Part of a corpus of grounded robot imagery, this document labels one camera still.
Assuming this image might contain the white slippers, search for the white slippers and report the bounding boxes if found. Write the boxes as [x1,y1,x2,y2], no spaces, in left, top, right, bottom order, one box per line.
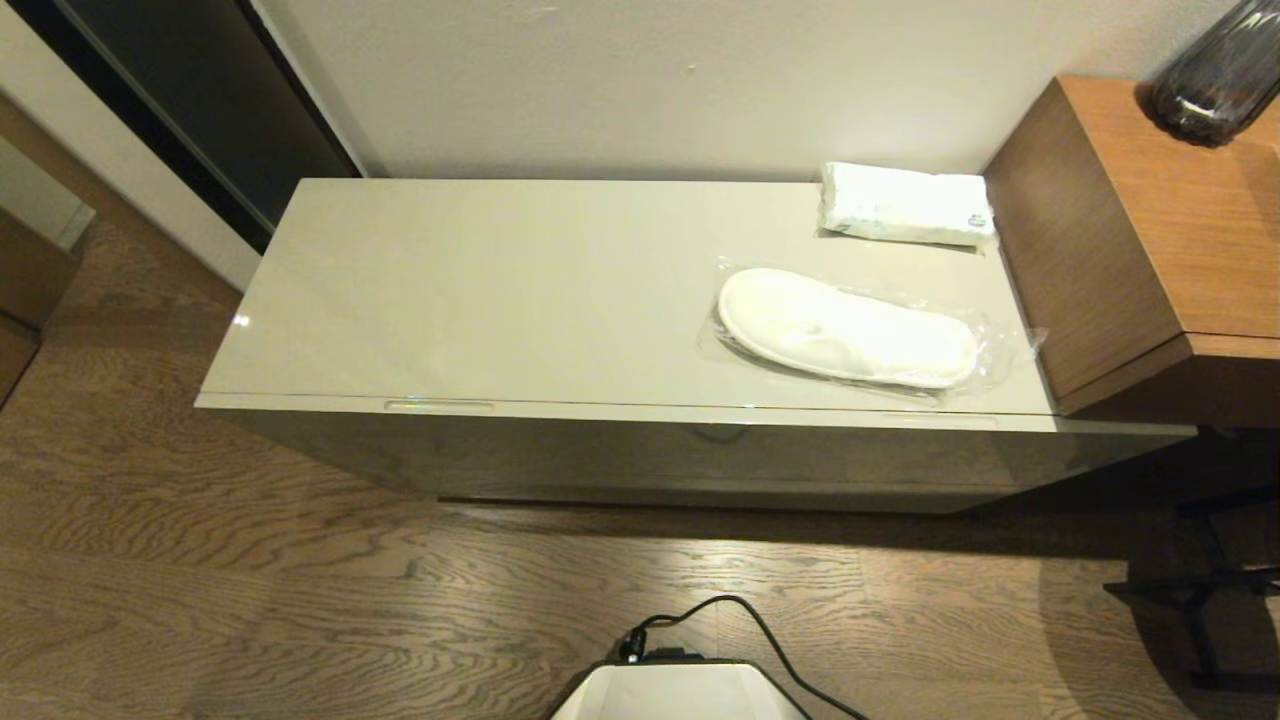
[697,255,1048,403]

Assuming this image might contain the white tissue pack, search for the white tissue pack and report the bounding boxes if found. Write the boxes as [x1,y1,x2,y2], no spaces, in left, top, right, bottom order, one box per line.
[818,160,999,251]

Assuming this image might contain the glossy beige drawer cabinet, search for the glossy beige drawer cabinet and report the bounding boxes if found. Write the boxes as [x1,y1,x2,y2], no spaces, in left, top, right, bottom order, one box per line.
[193,178,1199,516]

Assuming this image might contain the dark door panel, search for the dark door panel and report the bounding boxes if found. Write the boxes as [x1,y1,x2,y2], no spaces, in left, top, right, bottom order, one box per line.
[0,0,363,256]

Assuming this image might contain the brown wooden side cabinet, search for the brown wooden side cabinet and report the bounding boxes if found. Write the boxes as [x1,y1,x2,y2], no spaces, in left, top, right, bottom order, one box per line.
[982,75,1280,431]

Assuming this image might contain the black chair base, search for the black chair base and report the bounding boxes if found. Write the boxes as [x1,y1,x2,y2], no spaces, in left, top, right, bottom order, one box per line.
[1105,485,1280,696]

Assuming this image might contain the brown wooden furniture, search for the brown wooden furniture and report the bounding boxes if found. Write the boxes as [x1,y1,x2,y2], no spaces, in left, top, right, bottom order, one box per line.
[0,210,86,401]

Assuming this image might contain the dark glass vase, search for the dark glass vase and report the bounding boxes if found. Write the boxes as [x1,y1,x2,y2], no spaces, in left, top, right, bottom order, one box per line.
[1145,0,1280,149]

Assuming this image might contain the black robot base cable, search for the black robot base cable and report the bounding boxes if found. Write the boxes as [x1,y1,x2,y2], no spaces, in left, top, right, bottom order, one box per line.
[618,594,871,720]

